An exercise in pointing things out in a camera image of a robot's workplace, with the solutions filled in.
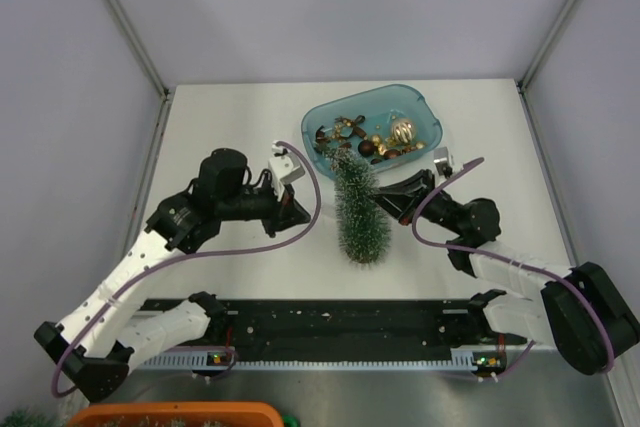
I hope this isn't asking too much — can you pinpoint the dark red ball ornament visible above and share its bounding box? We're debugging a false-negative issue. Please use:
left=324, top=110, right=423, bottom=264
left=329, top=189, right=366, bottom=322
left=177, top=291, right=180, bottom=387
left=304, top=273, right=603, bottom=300
left=358, top=140, right=377, bottom=158

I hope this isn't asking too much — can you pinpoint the small green christmas tree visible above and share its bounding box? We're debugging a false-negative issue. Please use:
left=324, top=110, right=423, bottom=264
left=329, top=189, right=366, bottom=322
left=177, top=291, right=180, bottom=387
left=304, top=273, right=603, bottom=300
left=326, top=148, right=391, bottom=266

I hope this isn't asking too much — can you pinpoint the teal plastic tray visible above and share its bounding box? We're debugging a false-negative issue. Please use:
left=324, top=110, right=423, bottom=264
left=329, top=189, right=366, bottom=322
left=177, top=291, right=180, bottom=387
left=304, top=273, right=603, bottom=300
left=301, top=84, right=443, bottom=179

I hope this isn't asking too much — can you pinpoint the spare green tree corner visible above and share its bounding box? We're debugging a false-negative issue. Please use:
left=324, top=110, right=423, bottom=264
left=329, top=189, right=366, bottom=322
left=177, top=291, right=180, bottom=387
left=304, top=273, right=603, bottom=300
left=0, top=408, right=64, bottom=427

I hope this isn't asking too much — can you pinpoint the orange plastic bin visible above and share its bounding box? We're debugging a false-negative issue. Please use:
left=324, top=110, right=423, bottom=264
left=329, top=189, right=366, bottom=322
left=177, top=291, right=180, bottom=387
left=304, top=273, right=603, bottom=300
left=67, top=401, right=285, bottom=427

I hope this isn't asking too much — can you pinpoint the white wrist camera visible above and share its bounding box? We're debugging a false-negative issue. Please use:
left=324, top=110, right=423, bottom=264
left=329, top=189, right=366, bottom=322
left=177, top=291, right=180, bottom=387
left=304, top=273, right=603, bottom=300
left=267, top=142, right=305, bottom=198
left=433, top=146, right=460, bottom=180

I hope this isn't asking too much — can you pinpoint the purple cable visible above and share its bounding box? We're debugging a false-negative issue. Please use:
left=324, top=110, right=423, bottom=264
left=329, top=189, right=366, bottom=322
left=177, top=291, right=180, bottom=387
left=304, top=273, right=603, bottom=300
left=49, top=140, right=322, bottom=398
left=411, top=156, right=617, bottom=382

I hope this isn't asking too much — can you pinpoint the aluminium frame post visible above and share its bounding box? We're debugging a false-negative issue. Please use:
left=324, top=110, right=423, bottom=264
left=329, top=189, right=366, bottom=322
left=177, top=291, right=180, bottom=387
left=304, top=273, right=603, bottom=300
left=102, top=0, right=170, bottom=101
left=517, top=0, right=583, bottom=96

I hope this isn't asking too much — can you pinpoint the left aluminium frame post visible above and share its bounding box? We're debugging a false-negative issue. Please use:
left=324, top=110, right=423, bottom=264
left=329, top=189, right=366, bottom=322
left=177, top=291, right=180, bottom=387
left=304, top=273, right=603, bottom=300
left=102, top=0, right=170, bottom=101

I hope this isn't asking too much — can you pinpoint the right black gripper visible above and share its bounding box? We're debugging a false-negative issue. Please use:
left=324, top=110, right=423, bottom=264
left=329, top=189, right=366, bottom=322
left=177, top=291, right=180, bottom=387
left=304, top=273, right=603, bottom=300
left=366, top=169, right=467, bottom=237

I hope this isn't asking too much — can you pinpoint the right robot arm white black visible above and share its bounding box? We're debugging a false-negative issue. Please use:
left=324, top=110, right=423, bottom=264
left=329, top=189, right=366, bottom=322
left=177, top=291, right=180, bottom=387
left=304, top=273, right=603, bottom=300
left=372, top=170, right=639, bottom=375

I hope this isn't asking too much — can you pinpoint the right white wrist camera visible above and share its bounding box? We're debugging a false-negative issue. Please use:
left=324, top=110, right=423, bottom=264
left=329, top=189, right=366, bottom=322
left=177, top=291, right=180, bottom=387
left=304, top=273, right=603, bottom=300
left=433, top=146, right=460, bottom=180

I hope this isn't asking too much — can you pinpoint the large gold ball ornament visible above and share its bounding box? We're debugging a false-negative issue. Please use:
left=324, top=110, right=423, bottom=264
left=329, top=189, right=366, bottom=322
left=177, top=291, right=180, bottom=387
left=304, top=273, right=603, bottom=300
left=390, top=118, right=417, bottom=145

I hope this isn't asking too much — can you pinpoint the right aluminium frame post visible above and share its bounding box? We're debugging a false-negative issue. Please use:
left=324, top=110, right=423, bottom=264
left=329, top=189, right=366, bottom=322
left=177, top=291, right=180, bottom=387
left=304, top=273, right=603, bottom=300
left=517, top=0, right=583, bottom=96

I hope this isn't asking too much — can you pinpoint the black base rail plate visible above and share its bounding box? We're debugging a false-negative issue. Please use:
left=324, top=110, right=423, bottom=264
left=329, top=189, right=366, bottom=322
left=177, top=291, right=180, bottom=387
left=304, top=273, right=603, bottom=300
left=190, top=299, right=526, bottom=348

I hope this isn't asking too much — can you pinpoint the white cable duct strip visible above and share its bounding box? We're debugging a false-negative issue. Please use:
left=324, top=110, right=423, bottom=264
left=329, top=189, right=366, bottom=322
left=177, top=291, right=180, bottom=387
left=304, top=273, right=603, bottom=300
left=138, top=350, right=478, bottom=372

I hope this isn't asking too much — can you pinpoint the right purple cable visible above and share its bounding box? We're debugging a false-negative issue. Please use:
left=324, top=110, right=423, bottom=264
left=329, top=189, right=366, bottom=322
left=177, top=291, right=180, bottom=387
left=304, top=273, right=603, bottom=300
left=411, top=156, right=617, bottom=382

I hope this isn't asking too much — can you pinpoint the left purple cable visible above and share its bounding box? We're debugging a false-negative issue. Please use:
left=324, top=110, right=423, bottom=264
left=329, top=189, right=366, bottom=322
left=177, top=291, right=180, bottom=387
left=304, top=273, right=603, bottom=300
left=49, top=140, right=322, bottom=398

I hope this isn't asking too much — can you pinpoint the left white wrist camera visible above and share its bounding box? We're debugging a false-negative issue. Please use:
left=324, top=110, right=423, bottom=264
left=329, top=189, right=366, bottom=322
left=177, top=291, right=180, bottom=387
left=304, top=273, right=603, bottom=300
left=267, top=142, right=305, bottom=198

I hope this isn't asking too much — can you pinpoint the green object at bottom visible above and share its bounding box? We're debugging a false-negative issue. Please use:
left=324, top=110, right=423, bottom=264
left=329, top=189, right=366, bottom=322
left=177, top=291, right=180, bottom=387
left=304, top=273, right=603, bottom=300
left=282, top=415, right=300, bottom=427

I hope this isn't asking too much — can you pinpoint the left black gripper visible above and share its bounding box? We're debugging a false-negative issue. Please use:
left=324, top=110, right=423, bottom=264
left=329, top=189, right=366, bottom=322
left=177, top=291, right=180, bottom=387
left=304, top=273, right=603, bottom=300
left=218, top=178, right=310, bottom=238

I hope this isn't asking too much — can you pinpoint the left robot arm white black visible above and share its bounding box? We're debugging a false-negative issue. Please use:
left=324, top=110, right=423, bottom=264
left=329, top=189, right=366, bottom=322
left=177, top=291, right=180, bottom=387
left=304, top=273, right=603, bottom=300
left=34, top=141, right=319, bottom=402

